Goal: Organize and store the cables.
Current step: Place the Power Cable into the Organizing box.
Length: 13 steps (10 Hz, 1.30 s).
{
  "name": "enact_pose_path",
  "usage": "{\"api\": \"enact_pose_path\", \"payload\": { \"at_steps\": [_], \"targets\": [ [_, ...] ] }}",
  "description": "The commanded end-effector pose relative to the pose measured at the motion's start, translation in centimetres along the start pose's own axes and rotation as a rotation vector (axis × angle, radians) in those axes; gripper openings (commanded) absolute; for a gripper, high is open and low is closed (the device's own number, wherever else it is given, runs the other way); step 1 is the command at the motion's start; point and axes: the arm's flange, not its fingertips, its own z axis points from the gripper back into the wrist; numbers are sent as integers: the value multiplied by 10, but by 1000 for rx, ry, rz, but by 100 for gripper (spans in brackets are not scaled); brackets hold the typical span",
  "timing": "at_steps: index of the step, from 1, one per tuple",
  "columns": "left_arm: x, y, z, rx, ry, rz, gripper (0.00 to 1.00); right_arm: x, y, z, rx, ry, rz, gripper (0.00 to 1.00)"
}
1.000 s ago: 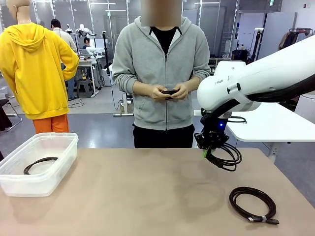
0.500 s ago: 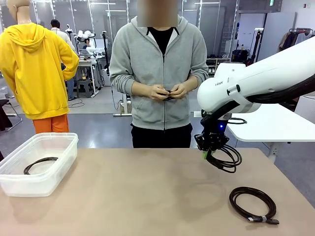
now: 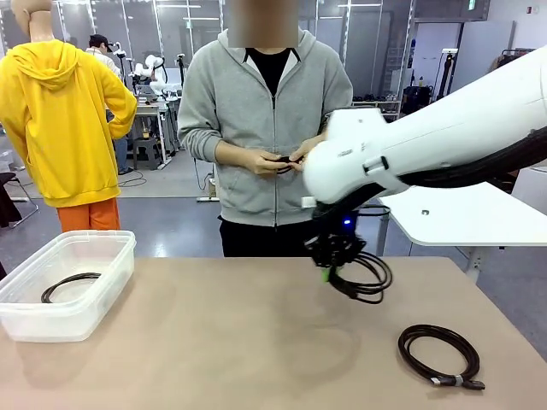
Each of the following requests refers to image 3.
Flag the white table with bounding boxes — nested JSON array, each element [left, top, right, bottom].
[[358, 181, 547, 283]]

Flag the black multi-loop power cable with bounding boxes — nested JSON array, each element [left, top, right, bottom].
[[328, 249, 394, 305]]

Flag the black power cable angled plug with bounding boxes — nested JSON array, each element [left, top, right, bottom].
[[40, 272, 103, 304]]

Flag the thin black USB cable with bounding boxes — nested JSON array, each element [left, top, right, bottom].
[[262, 155, 307, 174]]

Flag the clothes rack with garments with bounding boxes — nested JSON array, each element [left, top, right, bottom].
[[495, 48, 535, 70]]

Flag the grey step stool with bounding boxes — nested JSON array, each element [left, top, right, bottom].
[[132, 137, 163, 171]]

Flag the clear plastic storage container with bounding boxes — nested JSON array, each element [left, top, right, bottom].
[[0, 229, 138, 343]]

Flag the beige mannequin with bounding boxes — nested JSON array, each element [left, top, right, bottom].
[[10, 0, 55, 44]]

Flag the dark braided cable grey tie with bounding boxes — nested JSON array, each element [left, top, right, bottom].
[[397, 324, 487, 392]]

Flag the black bags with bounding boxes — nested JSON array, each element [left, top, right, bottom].
[[402, 85, 435, 116]]

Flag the background workbench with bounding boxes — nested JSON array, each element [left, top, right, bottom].
[[134, 100, 174, 170]]

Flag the yellow hoodie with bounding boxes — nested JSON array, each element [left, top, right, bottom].
[[0, 38, 138, 209]]

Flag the person right forearm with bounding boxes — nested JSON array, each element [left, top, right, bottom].
[[178, 126, 244, 166]]

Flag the wooden shoe rack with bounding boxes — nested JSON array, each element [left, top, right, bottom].
[[352, 98, 403, 121]]

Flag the background camera stand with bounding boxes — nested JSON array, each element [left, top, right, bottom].
[[109, 41, 138, 95]]

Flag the black floor cable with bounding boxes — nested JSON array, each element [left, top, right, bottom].
[[117, 169, 149, 189]]

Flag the black chair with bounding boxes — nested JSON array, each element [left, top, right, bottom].
[[0, 170, 39, 230]]

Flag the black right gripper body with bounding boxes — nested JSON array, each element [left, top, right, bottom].
[[304, 231, 368, 270]]

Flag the person black t-shirt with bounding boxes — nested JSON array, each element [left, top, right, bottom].
[[245, 47, 291, 97]]

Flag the person left hand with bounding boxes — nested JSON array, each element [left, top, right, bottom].
[[289, 134, 329, 173]]

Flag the person right hand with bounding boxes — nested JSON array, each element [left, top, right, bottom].
[[240, 149, 297, 176]]

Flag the orange trousers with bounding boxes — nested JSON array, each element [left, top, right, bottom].
[[56, 196, 122, 234]]

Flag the person black trousers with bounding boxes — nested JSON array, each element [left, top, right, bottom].
[[219, 215, 320, 258]]

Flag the person grey zip hoodie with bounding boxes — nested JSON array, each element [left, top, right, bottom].
[[177, 28, 355, 227]]

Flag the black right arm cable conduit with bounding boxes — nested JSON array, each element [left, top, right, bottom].
[[314, 127, 547, 223]]

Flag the background person with cap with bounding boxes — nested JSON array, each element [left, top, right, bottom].
[[85, 33, 136, 176]]

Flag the black pole stand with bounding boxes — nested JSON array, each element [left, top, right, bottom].
[[435, 48, 458, 102]]

